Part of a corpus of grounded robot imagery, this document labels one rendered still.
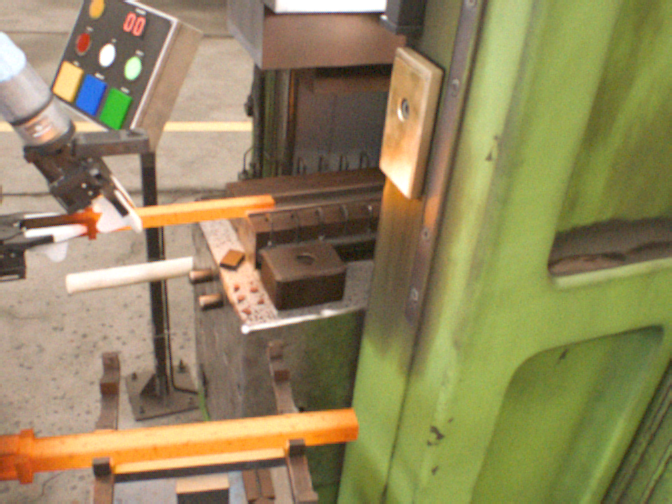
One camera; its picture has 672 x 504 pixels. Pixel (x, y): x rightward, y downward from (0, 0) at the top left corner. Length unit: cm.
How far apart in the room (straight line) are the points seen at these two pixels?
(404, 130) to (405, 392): 40
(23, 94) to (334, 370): 65
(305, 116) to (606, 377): 73
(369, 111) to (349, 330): 49
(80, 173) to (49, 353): 143
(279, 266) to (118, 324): 149
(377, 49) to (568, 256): 42
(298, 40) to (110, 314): 172
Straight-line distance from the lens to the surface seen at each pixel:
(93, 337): 250
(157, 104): 154
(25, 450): 82
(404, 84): 89
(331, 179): 134
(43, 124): 107
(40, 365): 244
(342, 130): 144
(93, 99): 164
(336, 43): 107
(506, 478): 132
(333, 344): 117
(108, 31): 168
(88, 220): 116
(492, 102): 78
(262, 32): 102
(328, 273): 110
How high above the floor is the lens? 162
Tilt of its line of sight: 34 degrees down
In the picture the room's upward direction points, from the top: 6 degrees clockwise
